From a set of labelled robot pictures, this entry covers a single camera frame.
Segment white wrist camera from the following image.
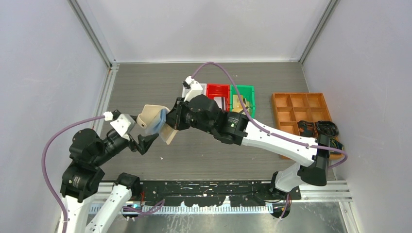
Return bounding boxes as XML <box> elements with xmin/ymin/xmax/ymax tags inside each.
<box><xmin>103</xmin><ymin>110</ymin><xmax>136</xmax><ymax>141</ymax></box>
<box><xmin>182</xmin><ymin>76</ymin><xmax>204</xmax><ymax>101</ymax></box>

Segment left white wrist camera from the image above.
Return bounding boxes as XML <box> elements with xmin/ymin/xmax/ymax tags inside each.
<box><xmin>103</xmin><ymin>110</ymin><xmax>136</xmax><ymax>141</ymax></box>

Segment white plastic bin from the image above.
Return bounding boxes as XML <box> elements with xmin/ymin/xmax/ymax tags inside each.
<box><xmin>182</xmin><ymin>82</ymin><xmax>207</xmax><ymax>101</ymax></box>

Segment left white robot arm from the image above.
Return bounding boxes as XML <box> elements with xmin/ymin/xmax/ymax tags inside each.
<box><xmin>58</xmin><ymin>110</ymin><xmax>159</xmax><ymax>233</ymax></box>

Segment green plastic bin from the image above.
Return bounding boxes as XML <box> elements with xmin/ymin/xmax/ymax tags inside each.
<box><xmin>230</xmin><ymin>85</ymin><xmax>256</xmax><ymax>118</ymax></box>

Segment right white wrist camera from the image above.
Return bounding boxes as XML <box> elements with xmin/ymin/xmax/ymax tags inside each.
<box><xmin>182</xmin><ymin>76</ymin><xmax>204</xmax><ymax>101</ymax></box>

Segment white striped card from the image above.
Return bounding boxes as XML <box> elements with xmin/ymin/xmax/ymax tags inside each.
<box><xmin>216</xmin><ymin>97</ymin><xmax>226</xmax><ymax>111</ymax></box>

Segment red plastic bin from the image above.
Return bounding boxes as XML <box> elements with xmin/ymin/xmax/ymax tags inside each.
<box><xmin>206</xmin><ymin>83</ymin><xmax>231</xmax><ymax>111</ymax></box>

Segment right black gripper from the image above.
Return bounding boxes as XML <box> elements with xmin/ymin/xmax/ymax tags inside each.
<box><xmin>162</xmin><ymin>98</ymin><xmax>215</xmax><ymax>135</ymax></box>

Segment gold black stripe card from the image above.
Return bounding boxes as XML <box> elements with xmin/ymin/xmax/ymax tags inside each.
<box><xmin>159</xmin><ymin>124</ymin><xmax>178</xmax><ymax>145</ymax></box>

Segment black cable bundle right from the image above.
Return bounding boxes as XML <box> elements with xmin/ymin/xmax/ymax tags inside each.
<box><xmin>314</xmin><ymin>120</ymin><xmax>340</xmax><ymax>138</ymax></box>

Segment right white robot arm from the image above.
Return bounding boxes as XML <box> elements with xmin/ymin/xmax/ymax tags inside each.
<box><xmin>166</xmin><ymin>95</ymin><xmax>329</xmax><ymax>200</ymax></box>

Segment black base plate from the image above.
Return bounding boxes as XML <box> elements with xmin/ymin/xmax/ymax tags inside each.
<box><xmin>130</xmin><ymin>180</ymin><xmax>302</xmax><ymax>207</ymax></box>

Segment orange compartment tray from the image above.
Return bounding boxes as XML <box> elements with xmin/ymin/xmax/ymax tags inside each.
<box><xmin>271</xmin><ymin>93</ymin><xmax>344</xmax><ymax>150</ymax></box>

